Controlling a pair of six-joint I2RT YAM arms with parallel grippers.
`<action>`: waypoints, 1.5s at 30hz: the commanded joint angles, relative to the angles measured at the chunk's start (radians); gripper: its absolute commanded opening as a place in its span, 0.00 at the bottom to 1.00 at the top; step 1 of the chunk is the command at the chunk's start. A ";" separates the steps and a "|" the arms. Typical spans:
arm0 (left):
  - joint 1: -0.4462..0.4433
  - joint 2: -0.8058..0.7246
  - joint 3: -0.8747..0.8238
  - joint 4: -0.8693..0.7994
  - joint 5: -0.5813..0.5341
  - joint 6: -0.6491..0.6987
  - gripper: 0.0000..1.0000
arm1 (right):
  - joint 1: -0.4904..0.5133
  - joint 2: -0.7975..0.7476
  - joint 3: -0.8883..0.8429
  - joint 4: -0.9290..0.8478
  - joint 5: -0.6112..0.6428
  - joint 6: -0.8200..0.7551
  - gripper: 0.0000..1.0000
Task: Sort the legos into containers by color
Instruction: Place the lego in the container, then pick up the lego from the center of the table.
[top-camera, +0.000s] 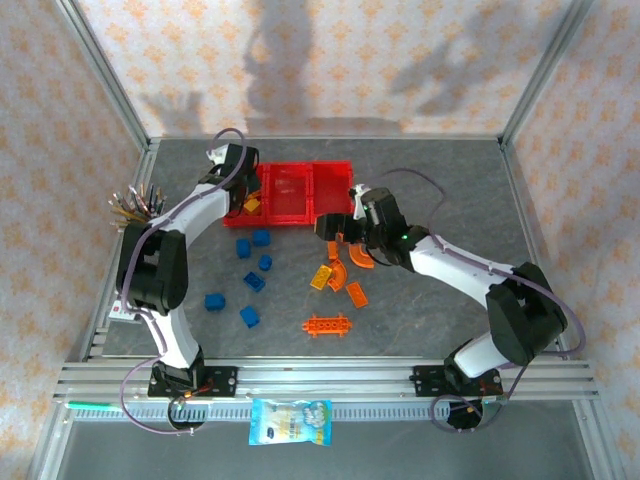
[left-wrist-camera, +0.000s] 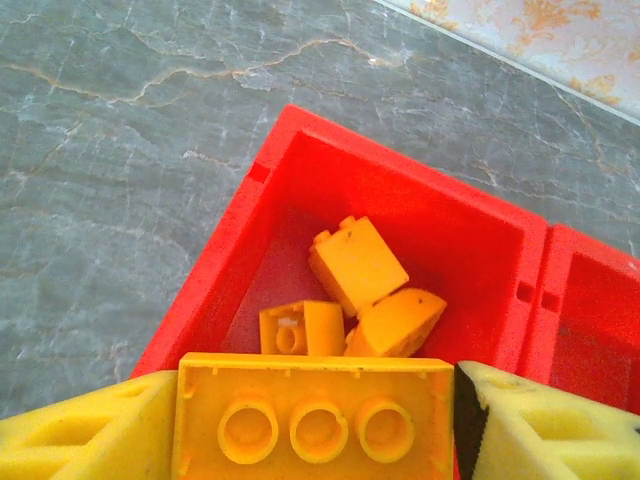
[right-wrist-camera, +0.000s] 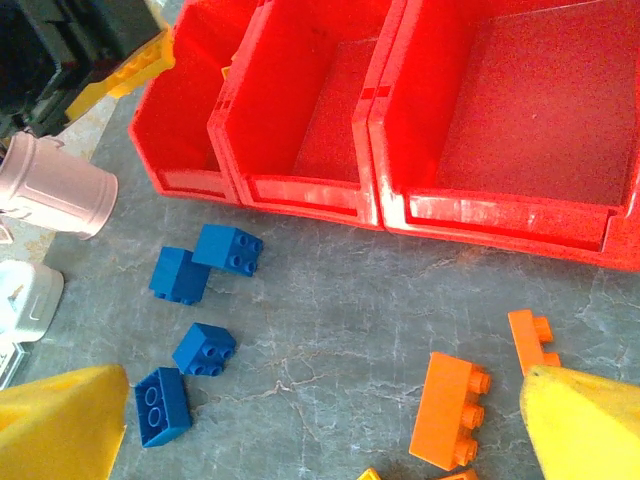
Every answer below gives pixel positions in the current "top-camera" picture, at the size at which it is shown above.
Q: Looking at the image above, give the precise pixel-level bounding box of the orange lego chassis piece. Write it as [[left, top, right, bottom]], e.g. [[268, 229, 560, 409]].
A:
[[301, 313, 354, 340]]

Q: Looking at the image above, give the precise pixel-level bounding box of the red plastic bin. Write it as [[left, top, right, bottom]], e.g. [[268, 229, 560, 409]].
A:
[[222, 163, 271, 229], [263, 162, 315, 227], [309, 159, 357, 225]]

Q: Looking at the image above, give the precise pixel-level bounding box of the bunch of pencils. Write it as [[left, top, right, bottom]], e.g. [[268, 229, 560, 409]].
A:
[[108, 183, 169, 233]]

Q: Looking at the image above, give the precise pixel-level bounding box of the blue snack bag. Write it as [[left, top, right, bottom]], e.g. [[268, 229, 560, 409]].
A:
[[248, 397, 334, 448]]

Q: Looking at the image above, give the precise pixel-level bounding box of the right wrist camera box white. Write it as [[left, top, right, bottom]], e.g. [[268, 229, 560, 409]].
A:
[[348, 183, 374, 221]]

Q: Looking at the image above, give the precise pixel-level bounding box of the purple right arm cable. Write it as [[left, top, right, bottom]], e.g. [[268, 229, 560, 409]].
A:
[[379, 168, 586, 434]]

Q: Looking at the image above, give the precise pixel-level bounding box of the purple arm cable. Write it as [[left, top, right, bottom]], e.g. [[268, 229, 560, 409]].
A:
[[119, 127, 261, 436], [379, 168, 586, 434]]

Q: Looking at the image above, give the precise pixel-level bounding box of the aluminium back frame rail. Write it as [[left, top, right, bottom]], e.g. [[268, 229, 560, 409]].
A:
[[147, 133, 506, 143]]

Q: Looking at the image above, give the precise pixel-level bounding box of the aluminium side frame rail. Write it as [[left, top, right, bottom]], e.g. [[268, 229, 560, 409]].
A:
[[79, 142, 161, 361], [499, 142, 571, 359]]

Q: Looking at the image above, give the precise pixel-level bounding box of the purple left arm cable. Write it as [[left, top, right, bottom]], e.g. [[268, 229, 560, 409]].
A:
[[119, 127, 261, 436]]

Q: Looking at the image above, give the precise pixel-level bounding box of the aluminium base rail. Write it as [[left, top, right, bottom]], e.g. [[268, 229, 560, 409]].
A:
[[53, 357, 599, 401]]

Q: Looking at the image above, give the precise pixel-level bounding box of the aluminium frame post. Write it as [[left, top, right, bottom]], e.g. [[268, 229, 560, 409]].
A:
[[54, 0, 151, 151], [499, 0, 596, 149]]

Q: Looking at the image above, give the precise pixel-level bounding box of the grey slotted cable tray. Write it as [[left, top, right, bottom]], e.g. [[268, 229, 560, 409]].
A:
[[74, 402, 501, 423]]

